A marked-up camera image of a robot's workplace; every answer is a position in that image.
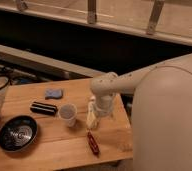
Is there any white tube with label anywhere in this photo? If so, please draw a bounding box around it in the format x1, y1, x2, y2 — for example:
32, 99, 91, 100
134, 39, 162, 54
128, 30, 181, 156
86, 96, 98, 130

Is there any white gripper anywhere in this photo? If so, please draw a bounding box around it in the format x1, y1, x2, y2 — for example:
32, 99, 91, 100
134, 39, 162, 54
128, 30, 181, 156
94, 94, 115, 117

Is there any metal bracket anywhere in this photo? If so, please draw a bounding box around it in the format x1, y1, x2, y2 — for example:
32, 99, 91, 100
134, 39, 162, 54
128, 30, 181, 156
87, 0, 97, 24
15, 0, 28, 11
146, 0, 165, 35

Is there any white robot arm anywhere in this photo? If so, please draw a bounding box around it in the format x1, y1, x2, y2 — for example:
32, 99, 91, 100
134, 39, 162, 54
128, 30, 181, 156
91, 53, 192, 171

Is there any black ceramic bowl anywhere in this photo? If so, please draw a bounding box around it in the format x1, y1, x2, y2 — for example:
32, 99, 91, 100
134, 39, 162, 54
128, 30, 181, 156
0, 115, 38, 152

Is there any translucent plastic cup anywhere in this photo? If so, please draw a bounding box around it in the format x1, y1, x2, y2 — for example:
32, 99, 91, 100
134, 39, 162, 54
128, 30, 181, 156
58, 104, 77, 127

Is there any metal bracket right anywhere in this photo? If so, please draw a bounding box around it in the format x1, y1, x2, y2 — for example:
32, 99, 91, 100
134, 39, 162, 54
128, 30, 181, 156
146, 0, 165, 35

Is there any metal bracket middle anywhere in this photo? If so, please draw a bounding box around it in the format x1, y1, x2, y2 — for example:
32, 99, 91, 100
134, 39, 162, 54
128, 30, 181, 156
87, 0, 97, 24

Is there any black rectangular case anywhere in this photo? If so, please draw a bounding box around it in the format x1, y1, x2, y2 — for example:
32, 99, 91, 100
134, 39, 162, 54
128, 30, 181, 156
30, 102, 57, 116

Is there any metal bracket left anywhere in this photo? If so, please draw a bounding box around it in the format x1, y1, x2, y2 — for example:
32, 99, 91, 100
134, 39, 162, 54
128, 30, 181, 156
15, 0, 28, 11

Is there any wooden cutting board table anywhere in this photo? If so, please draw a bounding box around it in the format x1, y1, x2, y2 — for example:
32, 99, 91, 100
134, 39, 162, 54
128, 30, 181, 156
0, 79, 132, 171

